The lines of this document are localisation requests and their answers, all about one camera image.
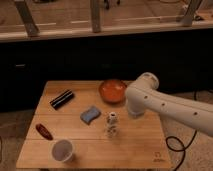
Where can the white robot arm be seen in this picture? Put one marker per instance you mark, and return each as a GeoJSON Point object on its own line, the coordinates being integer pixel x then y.
{"type": "Point", "coordinates": [143, 94]}

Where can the orange bowl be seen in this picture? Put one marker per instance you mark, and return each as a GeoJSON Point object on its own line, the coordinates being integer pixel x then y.
{"type": "Point", "coordinates": [112, 90]}

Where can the blue sponge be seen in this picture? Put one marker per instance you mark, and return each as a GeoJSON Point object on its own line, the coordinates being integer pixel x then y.
{"type": "Point", "coordinates": [89, 115]}

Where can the black striped rectangular case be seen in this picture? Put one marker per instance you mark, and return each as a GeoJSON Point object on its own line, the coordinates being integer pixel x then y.
{"type": "Point", "coordinates": [62, 99]}

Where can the wooden table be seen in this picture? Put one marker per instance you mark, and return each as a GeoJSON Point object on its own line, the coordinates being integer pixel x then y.
{"type": "Point", "coordinates": [138, 144]}

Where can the clear plastic cup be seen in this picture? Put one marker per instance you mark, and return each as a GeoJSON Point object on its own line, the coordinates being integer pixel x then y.
{"type": "Point", "coordinates": [63, 151]}

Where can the dark red oblong object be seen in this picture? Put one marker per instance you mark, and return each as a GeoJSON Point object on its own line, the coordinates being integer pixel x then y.
{"type": "Point", "coordinates": [44, 132]}

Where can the middle metal frame post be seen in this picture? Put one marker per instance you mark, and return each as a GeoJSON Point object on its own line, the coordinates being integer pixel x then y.
{"type": "Point", "coordinates": [95, 15]}

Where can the metal frame post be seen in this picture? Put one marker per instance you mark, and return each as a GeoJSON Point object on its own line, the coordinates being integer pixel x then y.
{"type": "Point", "coordinates": [95, 15]}
{"type": "Point", "coordinates": [188, 17]}
{"type": "Point", "coordinates": [27, 19]}

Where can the left metal frame post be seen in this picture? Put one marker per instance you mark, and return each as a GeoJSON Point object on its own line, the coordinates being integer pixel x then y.
{"type": "Point", "coordinates": [27, 19]}

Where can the right metal frame post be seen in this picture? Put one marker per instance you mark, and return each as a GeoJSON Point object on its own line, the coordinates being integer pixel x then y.
{"type": "Point", "coordinates": [188, 17]}

